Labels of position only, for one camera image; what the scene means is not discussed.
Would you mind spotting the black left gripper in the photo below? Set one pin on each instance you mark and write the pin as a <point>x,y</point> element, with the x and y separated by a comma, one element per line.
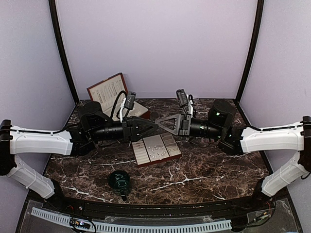
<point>132,133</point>

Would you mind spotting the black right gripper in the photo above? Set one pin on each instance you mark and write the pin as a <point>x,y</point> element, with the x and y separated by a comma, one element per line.
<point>181,125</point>

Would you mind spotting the red jewelry tray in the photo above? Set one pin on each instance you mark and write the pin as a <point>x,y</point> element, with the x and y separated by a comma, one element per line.
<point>156,149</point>

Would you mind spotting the red jewelry box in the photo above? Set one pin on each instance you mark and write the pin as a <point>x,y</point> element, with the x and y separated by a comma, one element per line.
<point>105,92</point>

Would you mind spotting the dark green glass mug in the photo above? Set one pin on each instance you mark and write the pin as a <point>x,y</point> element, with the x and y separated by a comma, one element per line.
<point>119,181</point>

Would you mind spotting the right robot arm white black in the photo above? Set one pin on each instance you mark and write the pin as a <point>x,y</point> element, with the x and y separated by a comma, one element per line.
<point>238,141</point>

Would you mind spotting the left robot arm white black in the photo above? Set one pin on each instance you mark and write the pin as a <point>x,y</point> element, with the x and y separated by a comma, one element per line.
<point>75,140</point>

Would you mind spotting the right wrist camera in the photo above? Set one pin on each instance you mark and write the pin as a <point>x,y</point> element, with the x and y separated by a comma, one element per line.
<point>185,102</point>

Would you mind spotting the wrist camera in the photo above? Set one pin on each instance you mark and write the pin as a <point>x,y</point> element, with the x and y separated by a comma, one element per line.
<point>185,102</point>
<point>127,103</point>

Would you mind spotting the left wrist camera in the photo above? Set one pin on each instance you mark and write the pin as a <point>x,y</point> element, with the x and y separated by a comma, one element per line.
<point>127,103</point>

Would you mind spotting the white slotted cable duct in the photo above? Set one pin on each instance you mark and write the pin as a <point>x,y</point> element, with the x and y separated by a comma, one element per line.
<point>131,225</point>

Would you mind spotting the black front rail base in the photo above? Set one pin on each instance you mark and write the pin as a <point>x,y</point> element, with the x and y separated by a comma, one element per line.
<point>100,210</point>

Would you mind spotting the right black frame post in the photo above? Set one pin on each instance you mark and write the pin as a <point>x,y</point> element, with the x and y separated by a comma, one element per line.
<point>251,51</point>

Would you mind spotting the black frame post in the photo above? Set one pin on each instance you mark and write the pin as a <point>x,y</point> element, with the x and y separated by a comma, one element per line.
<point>251,51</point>
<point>61,50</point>

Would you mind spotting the left black frame post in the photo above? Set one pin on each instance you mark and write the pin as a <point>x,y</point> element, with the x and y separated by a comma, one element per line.
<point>61,50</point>

